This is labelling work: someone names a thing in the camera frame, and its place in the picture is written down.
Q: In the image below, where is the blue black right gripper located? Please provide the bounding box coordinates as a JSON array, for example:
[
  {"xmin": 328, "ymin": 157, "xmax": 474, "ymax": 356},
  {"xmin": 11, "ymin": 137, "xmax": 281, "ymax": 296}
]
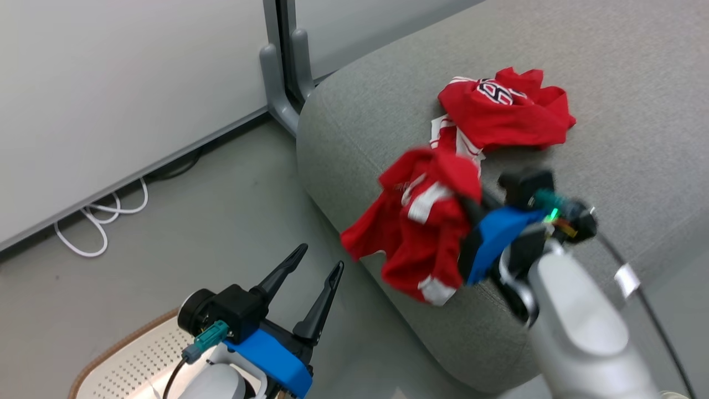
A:
[{"xmin": 458, "ymin": 191, "xmax": 549, "ymax": 287}]

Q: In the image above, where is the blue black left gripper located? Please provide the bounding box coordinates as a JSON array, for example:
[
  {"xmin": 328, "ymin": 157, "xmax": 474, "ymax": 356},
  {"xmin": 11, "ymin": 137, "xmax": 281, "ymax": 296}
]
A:
[{"xmin": 224, "ymin": 243, "xmax": 345, "ymax": 399}]

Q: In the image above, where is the red garment with white stripes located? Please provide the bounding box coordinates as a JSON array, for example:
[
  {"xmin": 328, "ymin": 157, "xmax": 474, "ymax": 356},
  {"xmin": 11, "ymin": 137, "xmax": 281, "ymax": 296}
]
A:
[{"xmin": 340, "ymin": 146, "xmax": 484, "ymax": 307}]

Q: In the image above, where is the grey fabric sofa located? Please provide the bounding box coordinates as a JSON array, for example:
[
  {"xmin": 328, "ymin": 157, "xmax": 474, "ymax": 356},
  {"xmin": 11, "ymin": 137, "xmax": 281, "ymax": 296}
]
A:
[{"xmin": 296, "ymin": 0, "xmax": 709, "ymax": 399}]

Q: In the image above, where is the beige plastic laundry basket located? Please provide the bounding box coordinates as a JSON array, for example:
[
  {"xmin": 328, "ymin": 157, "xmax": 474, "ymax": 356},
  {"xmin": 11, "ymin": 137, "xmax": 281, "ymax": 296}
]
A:
[{"xmin": 67, "ymin": 308, "xmax": 262, "ymax": 399}]

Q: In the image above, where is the grey partition leg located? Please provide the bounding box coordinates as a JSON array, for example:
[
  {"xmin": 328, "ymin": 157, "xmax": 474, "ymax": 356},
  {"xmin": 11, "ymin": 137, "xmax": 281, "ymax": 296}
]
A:
[
  {"xmin": 259, "ymin": 43, "xmax": 301, "ymax": 137},
  {"xmin": 290, "ymin": 28, "xmax": 317, "ymax": 101}
]

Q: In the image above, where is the narrow white partition panel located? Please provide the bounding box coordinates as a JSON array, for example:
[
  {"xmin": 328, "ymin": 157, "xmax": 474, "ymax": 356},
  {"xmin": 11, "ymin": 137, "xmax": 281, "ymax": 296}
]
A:
[{"xmin": 288, "ymin": 0, "xmax": 484, "ymax": 81}]

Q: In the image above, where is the large white partition panel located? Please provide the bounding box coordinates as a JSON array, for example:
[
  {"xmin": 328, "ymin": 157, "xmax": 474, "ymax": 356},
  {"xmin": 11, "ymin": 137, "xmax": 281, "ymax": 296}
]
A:
[{"xmin": 0, "ymin": 0, "xmax": 278, "ymax": 251}]

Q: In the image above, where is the black floor cable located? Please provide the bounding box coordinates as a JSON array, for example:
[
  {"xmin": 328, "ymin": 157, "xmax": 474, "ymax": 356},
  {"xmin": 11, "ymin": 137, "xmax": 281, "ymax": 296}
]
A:
[{"xmin": 145, "ymin": 146, "xmax": 203, "ymax": 181}]

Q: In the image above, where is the white coiled power cable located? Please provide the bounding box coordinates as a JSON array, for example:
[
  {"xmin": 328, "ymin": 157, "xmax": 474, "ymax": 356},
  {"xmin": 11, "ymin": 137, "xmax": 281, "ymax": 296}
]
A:
[{"xmin": 53, "ymin": 177, "xmax": 150, "ymax": 259}]

